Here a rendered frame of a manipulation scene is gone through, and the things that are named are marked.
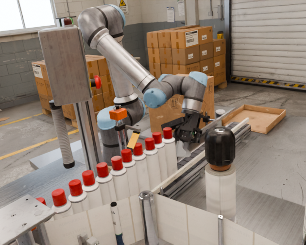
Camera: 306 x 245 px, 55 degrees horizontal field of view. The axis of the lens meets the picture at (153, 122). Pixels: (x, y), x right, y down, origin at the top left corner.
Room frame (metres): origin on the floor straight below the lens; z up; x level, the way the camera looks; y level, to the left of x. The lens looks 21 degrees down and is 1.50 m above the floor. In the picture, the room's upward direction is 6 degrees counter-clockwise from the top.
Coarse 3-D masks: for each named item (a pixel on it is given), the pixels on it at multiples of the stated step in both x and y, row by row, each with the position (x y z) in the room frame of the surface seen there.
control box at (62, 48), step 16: (48, 32) 0.74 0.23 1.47; (64, 32) 0.75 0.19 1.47; (80, 32) 0.76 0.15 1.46; (48, 48) 0.74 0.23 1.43; (64, 48) 0.75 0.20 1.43; (80, 48) 0.76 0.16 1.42; (48, 64) 0.74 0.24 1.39; (64, 64) 0.75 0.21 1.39; (80, 64) 0.75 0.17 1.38; (64, 80) 0.74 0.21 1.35; (80, 80) 0.75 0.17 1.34; (64, 96) 0.74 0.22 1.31; (80, 96) 0.75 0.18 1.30
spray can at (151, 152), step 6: (150, 138) 0.92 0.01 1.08; (150, 144) 0.90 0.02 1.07; (144, 150) 0.91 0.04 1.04; (150, 150) 0.90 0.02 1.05; (156, 150) 0.91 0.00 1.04; (150, 156) 0.89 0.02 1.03; (156, 156) 0.90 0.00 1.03; (150, 162) 0.89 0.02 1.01; (156, 162) 0.90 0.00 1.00; (150, 168) 0.89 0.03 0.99; (156, 168) 0.89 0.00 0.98; (150, 174) 0.89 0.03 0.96; (156, 174) 0.89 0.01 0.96; (150, 180) 0.89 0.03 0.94; (156, 180) 0.89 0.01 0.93; (150, 186) 0.89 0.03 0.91; (156, 186) 0.89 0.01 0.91
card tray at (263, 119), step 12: (240, 108) 1.74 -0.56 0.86; (252, 108) 1.74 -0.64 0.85; (264, 108) 1.69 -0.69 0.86; (276, 108) 1.64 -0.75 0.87; (228, 120) 1.62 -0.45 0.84; (240, 120) 1.61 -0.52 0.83; (252, 120) 1.59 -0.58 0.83; (264, 120) 1.57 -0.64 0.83; (276, 120) 1.49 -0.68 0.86; (264, 132) 1.40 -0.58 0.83
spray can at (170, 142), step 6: (168, 132) 0.97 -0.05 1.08; (168, 138) 0.97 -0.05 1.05; (168, 144) 0.97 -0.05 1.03; (174, 144) 0.98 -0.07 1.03; (168, 150) 0.97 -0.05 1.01; (174, 150) 0.97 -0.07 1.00; (168, 156) 0.97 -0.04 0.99; (174, 156) 0.97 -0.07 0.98; (168, 162) 0.97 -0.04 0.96; (174, 162) 0.97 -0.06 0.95; (168, 168) 0.97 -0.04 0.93; (174, 168) 0.97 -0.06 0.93; (168, 174) 0.97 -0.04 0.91
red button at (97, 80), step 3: (96, 75) 0.79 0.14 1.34; (96, 78) 0.78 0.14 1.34; (99, 78) 0.79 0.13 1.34; (90, 81) 0.78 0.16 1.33; (93, 81) 0.78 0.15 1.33; (96, 81) 0.78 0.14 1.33; (99, 81) 0.78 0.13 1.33; (93, 84) 0.78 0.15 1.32; (96, 84) 0.78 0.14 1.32; (99, 84) 0.78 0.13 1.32; (96, 87) 0.78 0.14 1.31; (99, 87) 0.78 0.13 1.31
